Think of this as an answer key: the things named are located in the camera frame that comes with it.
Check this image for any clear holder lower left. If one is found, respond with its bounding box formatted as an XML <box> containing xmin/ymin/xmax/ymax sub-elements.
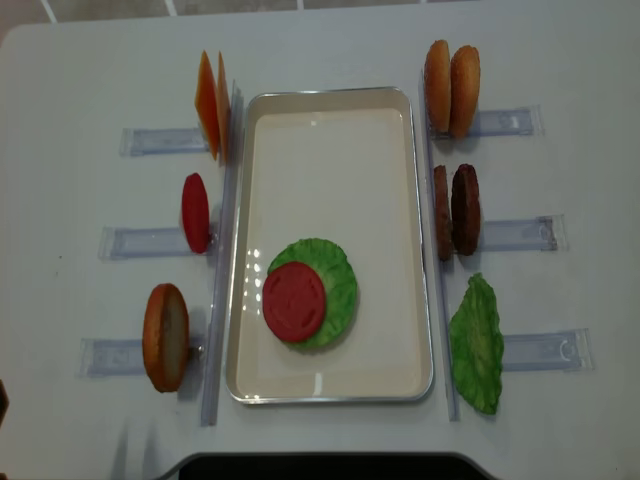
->
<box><xmin>76</xmin><ymin>338</ymin><xmax>146</xmax><ymax>378</ymax></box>

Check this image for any orange cheese slice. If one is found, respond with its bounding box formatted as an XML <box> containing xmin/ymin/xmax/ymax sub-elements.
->
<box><xmin>217</xmin><ymin>52</ymin><xmax>231</xmax><ymax>163</ymax></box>
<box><xmin>194</xmin><ymin>51</ymin><xmax>220</xmax><ymax>159</ymax></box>

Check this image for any upright green lettuce leaf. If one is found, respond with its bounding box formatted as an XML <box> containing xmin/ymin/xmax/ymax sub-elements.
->
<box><xmin>449</xmin><ymin>273</ymin><xmax>504</xmax><ymax>416</ymax></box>

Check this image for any upright red tomato slice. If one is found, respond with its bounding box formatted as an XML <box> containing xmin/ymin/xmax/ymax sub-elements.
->
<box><xmin>181</xmin><ymin>173</ymin><xmax>210</xmax><ymax>254</ymax></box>

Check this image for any black object bottom edge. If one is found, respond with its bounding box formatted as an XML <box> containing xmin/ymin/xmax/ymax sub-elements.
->
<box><xmin>173</xmin><ymin>452</ymin><xmax>492</xmax><ymax>479</ymax></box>

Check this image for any green lettuce leaf on tray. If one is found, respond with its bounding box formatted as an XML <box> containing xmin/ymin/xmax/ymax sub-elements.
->
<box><xmin>267</xmin><ymin>238</ymin><xmax>358</xmax><ymax>351</ymax></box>

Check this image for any clear holder middle right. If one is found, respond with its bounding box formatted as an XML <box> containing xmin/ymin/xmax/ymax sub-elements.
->
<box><xmin>477</xmin><ymin>215</ymin><xmax>568</xmax><ymax>252</ymax></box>

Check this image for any long clear rail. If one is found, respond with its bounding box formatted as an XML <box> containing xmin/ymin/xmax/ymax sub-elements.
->
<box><xmin>200</xmin><ymin>81</ymin><xmax>245</xmax><ymax>427</ymax></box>
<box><xmin>419</xmin><ymin>70</ymin><xmax>460</xmax><ymax>422</ymax></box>

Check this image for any white rectangular metal tray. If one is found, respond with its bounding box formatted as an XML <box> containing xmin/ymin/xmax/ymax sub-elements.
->
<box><xmin>225</xmin><ymin>87</ymin><xmax>434</xmax><ymax>404</ymax></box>

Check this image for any long clear rail right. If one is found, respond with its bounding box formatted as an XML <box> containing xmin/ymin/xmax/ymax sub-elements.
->
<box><xmin>419</xmin><ymin>70</ymin><xmax>460</xmax><ymax>422</ymax></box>

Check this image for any brown object left edge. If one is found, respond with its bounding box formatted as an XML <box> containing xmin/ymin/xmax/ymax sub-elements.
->
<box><xmin>0</xmin><ymin>380</ymin><xmax>10</xmax><ymax>425</ymax></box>

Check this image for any red tomato slice on tray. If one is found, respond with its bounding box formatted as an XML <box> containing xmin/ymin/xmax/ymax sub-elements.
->
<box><xmin>262</xmin><ymin>261</ymin><xmax>326</xmax><ymax>343</ymax></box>

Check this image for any right orange cheese slice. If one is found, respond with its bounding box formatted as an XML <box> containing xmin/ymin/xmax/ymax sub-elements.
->
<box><xmin>217</xmin><ymin>52</ymin><xmax>231</xmax><ymax>163</ymax></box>

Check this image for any long clear rail left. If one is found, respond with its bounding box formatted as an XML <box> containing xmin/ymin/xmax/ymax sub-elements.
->
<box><xmin>200</xmin><ymin>81</ymin><xmax>245</xmax><ymax>427</ymax></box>

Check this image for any left bun top right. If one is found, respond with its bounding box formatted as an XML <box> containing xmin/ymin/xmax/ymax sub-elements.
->
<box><xmin>424</xmin><ymin>40</ymin><xmax>451</xmax><ymax>132</ymax></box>

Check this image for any bun slice lower left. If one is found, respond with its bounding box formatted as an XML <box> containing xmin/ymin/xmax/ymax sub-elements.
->
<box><xmin>142</xmin><ymin>283</ymin><xmax>189</xmax><ymax>393</ymax></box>

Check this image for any clear holder upper left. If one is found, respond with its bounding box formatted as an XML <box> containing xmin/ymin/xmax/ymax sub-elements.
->
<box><xmin>119</xmin><ymin>128</ymin><xmax>209</xmax><ymax>157</ymax></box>

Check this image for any brown meat patty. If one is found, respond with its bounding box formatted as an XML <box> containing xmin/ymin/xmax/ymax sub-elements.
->
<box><xmin>433</xmin><ymin>165</ymin><xmax>453</xmax><ymax>261</ymax></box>

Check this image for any clear holder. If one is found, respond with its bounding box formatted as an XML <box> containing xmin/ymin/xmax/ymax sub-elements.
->
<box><xmin>465</xmin><ymin>105</ymin><xmax>545</xmax><ymax>138</ymax></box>
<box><xmin>76</xmin><ymin>338</ymin><xmax>146</xmax><ymax>378</ymax></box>
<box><xmin>502</xmin><ymin>329</ymin><xmax>594</xmax><ymax>372</ymax></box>
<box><xmin>98</xmin><ymin>227</ymin><xmax>195</xmax><ymax>261</ymax></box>
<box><xmin>119</xmin><ymin>128</ymin><xmax>209</xmax><ymax>157</ymax></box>
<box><xmin>477</xmin><ymin>215</ymin><xmax>568</xmax><ymax>252</ymax></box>

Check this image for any clear holder upper right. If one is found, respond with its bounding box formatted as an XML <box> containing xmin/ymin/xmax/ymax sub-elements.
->
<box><xmin>465</xmin><ymin>105</ymin><xmax>545</xmax><ymax>138</ymax></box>

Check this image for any right dark meat patty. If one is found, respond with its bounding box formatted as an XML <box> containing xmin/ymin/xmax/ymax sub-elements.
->
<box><xmin>451</xmin><ymin>164</ymin><xmax>481</xmax><ymax>256</ymax></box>

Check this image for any clear holder middle left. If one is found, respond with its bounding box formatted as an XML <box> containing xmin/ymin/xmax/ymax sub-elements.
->
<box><xmin>98</xmin><ymin>227</ymin><xmax>195</xmax><ymax>261</ymax></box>

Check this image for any left orange cheese slice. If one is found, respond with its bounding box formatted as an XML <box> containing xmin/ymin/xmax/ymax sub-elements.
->
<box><xmin>194</xmin><ymin>51</ymin><xmax>220</xmax><ymax>159</ymax></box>

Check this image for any clear holder lower right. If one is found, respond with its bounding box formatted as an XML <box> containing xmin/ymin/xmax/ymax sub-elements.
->
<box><xmin>502</xmin><ymin>329</ymin><xmax>594</xmax><ymax>372</ymax></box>

